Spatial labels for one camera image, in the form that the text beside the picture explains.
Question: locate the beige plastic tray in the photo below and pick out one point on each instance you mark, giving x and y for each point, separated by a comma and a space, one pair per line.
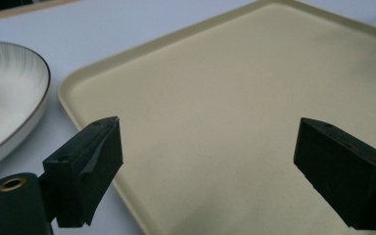
235, 107

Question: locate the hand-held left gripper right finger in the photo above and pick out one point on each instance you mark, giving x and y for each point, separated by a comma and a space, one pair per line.
346, 176

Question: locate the white plate with dark rim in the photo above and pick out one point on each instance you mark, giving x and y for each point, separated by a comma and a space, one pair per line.
6, 98

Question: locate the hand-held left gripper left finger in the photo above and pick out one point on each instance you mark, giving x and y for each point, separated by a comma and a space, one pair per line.
84, 173

